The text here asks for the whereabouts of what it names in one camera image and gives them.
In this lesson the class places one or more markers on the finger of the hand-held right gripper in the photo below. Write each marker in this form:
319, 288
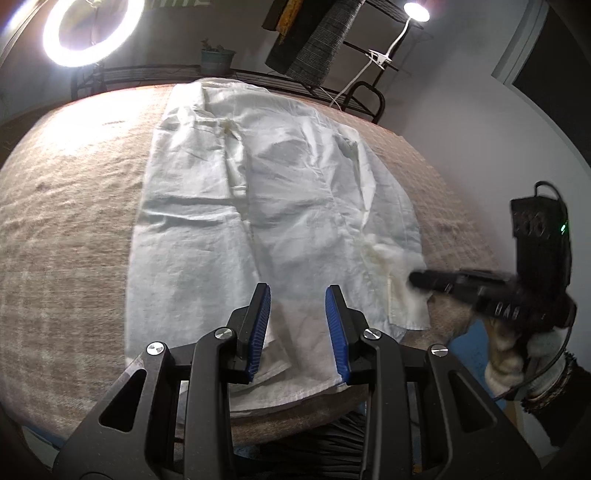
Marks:
434, 281

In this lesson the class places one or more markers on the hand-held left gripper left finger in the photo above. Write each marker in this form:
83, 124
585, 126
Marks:
259, 323

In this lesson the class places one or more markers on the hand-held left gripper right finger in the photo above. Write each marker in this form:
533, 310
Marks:
336, 327

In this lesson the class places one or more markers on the white button shirt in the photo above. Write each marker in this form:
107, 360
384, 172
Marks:
286, 207

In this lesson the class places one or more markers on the person's right forearm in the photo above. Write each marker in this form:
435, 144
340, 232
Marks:
570, 406

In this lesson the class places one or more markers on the person's right hand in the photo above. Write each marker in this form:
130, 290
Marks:
508, 364

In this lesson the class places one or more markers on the blue sheet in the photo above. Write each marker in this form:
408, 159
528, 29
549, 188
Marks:
467, 362

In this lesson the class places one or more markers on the black metal rack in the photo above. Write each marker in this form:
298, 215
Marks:
364, 99

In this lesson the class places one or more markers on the grey plaid hanging cloth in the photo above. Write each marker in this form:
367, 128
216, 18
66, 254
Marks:
318, 50

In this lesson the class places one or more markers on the potted plant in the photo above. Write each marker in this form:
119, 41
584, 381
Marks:
216, 59

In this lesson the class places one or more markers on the white clip lamp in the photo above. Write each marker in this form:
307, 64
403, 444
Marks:
417, 11

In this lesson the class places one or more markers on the black hanging cloth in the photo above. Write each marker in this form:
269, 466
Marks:
288, 50

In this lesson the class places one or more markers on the yellow hanging cloth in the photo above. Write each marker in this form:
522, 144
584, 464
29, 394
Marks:
290, 14

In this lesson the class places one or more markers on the grey door frame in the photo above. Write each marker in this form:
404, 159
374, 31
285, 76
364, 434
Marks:
521, 50

